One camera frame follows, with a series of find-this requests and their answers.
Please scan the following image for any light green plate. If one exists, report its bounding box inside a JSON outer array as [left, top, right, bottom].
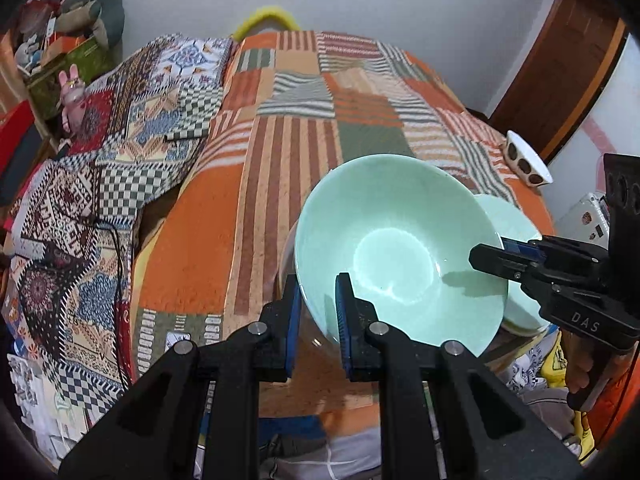
[[474, 194, 549, 336]]

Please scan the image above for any white bowl with brown dots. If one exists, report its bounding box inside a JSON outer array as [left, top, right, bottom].
[[502, 130, 553, 188]]

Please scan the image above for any light green bowl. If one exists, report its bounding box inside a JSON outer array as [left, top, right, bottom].
[[294, 154, 508, 356]]

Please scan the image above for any person right hand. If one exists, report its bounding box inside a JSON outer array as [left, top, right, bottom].
[[562, 331, 640, 396]]

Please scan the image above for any white small appliance with stickers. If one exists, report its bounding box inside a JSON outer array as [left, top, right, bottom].
[[554, 192, 610, 249]]

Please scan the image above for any orange striped patchwork blanket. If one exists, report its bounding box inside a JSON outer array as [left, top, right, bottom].
[[130, 30, 553, 375]]

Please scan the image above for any checkered patterned quilt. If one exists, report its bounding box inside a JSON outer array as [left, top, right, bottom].
[[4, 35, 234, 417]]

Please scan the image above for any brown wooden door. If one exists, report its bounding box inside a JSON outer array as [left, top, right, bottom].
[[489, 0, 628, 162]]

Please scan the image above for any red box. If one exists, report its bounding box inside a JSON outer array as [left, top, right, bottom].
[[0, 101, 41, 174]]

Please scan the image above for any pink bunny toy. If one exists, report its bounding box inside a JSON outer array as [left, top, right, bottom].
[[58, 64, 86, 136]]

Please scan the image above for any green storage box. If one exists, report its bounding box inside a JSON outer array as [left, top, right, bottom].
[[24, 37, 120, 122]]

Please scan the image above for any grey plush toy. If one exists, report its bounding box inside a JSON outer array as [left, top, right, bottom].
[[54, 0, 125, 50]]

